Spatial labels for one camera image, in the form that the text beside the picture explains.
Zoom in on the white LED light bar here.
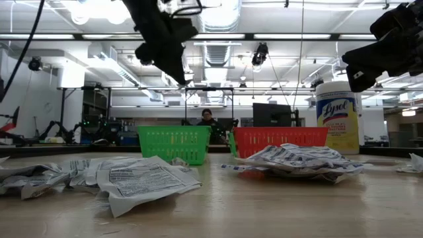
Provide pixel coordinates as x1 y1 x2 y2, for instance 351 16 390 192
81 34 146 40
0 34 75 40
194 33 246 40
338 33 377 40
253 33 332 40

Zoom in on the black overhead camera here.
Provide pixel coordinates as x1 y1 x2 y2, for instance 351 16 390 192
250 42 269 67

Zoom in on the person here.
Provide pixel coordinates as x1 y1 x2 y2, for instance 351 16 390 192
196 108 229 145

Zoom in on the dark equipment rack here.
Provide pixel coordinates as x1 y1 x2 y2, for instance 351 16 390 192
82 89 112 146

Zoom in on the white blue alcohol wipe packet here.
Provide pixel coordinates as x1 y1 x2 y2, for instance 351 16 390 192
0 163 71 190
84 156 156 186
169 157 192 167
67 158 100 194
95 161 203 218
20 175 69 200
141 155 201 181

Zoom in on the blue box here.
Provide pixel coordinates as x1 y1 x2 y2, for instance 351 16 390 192
119 132 139 146

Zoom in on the black mounted camera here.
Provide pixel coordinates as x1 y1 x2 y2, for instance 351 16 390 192
28 56 42 72

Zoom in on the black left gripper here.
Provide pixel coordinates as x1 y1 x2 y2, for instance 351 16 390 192
124 0 199 85

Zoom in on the Lysol wipes canister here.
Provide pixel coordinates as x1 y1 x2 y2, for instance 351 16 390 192
315 81 360 155

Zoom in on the green plastic basket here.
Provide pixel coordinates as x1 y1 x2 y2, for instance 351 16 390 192
227 132 237 157
137 125 212 166

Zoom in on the thin hanging cable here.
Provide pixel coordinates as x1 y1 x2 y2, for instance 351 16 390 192
292 0 305 112
266 52 291 107

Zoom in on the black computer monitor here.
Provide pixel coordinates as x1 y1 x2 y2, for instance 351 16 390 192
252 102 293 128

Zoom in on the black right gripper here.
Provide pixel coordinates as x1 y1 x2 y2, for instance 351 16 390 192
342 0 423 93

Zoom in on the black background rig frame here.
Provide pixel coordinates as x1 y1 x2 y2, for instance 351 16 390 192
184 87 235 128

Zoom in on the red plastic basket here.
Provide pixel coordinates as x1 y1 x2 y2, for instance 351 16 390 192
233 126 330 159

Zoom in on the small pale sachet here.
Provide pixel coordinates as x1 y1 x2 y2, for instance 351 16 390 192
395 152 423 174

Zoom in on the silver ceiling air duct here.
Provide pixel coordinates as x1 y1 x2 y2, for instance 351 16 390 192
195 0 244 104

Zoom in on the white blue-striped bandage wrapper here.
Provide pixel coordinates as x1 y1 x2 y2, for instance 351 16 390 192
270 163 374 184
220 163 270 173
280 142 356 168
235 143 335 169

